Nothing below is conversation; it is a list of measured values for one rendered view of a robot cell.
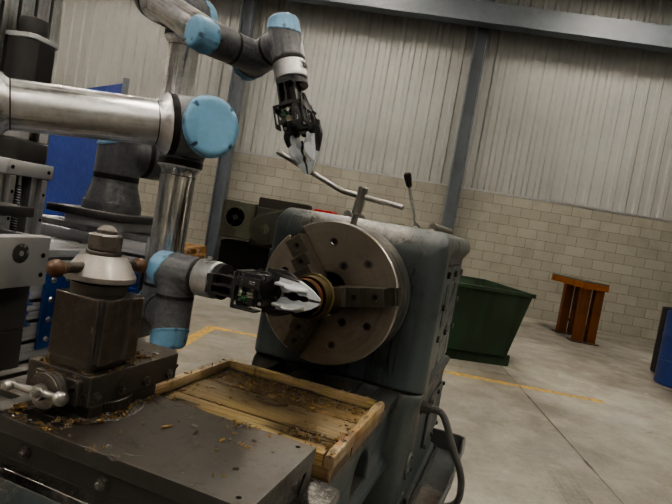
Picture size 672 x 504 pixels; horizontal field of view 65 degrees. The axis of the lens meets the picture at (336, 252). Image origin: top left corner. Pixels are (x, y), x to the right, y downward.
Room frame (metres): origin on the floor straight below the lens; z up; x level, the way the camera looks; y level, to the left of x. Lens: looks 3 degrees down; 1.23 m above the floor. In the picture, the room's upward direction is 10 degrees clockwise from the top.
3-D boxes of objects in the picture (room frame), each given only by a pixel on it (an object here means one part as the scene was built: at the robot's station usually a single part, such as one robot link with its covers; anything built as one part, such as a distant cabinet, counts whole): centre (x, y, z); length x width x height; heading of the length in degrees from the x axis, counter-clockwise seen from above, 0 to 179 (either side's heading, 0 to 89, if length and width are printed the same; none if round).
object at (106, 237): (0.62, 0.27, 1.17); 0.04 x 0.04 x 0.03
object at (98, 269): (0.62, 0.27, 1.13); 0.08 x 0.08 x 0.03
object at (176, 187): (1.17, 0.37, 1.19); 0.12 x 0.11 x 0.49; 122
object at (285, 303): (0.97, 0.06, 1.07); 0.09 x 0.06 x 0.03; 70
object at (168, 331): (1.08, 0.32, 0.98); 0.11 x 0.08 x 0.11; 32
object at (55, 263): (0.57, 0.29, 1.13); 0.04 x 0.02 x 0.02; 161
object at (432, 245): (1.57, -0.13, 1.06); 0.59 x 0.48 x 0.39; 161
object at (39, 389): (0.64, 0.26, 0.99); 0.20 x 0.10 x 0.05; 161
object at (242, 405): (0.93, 0.07, 0.89); 0.36 x 0.30 x 0.04; 71
